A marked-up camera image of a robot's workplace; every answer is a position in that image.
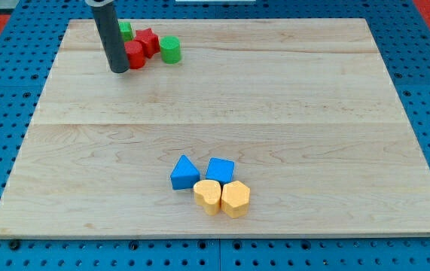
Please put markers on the light wooden board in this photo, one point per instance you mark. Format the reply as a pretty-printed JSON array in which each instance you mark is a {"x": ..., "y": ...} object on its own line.
[{"x": 305, "y": 108}]

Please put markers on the red star block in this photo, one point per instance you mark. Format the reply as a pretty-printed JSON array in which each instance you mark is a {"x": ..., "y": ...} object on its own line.
[{"x": 149, "y": 41}]

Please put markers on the blue cube block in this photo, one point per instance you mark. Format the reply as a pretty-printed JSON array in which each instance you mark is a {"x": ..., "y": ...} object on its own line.
[{"x": 220, "y": 170}]

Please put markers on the blue triangle block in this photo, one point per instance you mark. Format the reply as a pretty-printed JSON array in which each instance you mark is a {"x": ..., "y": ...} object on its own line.
[{"x": 184, "y": 175}]

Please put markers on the yellow heart block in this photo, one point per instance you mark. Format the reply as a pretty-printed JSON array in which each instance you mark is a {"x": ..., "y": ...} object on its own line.
[{"x": 207, "y": 194}]

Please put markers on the yellow hexagon block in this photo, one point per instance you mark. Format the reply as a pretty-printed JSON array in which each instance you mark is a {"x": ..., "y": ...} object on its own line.
[{"x": 235, "y": 199}]

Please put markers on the green cylinder block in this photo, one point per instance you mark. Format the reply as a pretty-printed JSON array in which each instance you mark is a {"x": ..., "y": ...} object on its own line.
[{"x": 170, "y": 49}]

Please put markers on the red cylinder block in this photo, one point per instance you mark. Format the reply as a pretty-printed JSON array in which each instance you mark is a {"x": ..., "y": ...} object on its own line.
[{"x": 135, "y": 54}]

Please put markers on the small green block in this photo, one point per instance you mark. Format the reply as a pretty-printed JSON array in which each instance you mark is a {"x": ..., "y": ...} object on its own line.
[{"x": 126, "y": 31}]

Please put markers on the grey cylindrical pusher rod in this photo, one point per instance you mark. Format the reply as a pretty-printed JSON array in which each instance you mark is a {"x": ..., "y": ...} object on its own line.
[{"x": 105, "y": 17}]

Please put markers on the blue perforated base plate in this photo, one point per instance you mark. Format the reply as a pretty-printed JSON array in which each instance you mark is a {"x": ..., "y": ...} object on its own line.
[{"x": 28, "y": 45}]

